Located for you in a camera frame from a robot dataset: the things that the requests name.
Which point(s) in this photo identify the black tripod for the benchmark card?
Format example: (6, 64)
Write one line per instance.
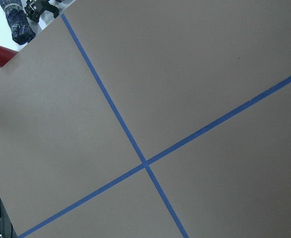
(35, 8)

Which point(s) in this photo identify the crossing blue tape line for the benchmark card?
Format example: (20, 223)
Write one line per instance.
(160, 155)

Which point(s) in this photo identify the long blue tape line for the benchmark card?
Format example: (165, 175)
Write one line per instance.
(126, 130)

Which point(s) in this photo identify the folded blue plaid umbrella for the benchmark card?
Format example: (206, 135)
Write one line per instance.
(21, 31)

